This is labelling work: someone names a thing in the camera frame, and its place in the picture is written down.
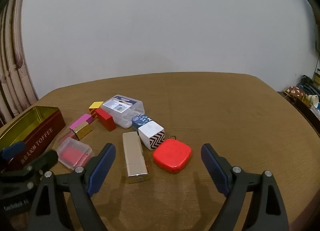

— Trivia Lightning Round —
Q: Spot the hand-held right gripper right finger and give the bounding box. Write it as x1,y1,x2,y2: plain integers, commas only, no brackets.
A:
201,143,290,231

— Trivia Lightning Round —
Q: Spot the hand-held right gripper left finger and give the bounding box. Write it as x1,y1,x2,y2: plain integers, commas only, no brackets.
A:
27,143,116,231

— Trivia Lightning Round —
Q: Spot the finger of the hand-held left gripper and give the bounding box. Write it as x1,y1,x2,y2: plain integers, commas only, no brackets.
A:
0,150,59,189
0,141,27,165

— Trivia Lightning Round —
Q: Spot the red tin box gold interior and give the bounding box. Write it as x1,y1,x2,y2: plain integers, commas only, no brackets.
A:
0,106,67,172

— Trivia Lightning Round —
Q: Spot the clear plastic case red insert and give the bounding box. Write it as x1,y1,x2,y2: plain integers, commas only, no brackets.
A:
56,137,95,170

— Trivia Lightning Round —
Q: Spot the silver rectangular box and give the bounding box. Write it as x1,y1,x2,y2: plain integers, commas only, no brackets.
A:
122,132,150,184

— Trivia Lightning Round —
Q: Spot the small gold textured box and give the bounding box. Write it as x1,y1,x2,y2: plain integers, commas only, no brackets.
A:
74,122,93,141

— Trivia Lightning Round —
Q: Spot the red square tin with ring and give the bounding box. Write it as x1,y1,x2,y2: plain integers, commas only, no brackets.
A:
153,135,192,174

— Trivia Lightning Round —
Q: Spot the pink rectangular box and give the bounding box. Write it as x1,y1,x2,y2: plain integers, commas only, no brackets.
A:
69,114,94,130

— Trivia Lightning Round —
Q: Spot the white cube zigzag print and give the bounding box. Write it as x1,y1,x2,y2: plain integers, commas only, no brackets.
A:
138,121,165,151

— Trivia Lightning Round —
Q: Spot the blue patterned pouch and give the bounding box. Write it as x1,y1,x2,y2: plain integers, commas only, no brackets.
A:
131,114,152,132

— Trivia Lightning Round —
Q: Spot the red rectangular box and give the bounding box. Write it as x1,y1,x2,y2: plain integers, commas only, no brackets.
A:
95,108,117,132

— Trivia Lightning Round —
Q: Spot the yellow gold and red box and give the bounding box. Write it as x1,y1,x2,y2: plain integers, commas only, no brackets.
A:
88,101,104,119

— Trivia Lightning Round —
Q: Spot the clear plastic labelled container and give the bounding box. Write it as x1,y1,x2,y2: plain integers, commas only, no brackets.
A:
102,94,145,129

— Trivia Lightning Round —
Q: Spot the beige patterned curtain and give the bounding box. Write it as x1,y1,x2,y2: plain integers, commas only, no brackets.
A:
0,0,39,127

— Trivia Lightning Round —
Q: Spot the dark cluttered shelf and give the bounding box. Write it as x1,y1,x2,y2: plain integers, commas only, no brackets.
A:
277,91,320,137

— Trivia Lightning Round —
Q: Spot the brown floral cloth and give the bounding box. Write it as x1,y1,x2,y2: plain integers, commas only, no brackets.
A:
284,86,309,99

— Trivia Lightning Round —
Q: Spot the white paper cup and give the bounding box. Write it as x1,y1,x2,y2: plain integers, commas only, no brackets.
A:
307,94,319,108

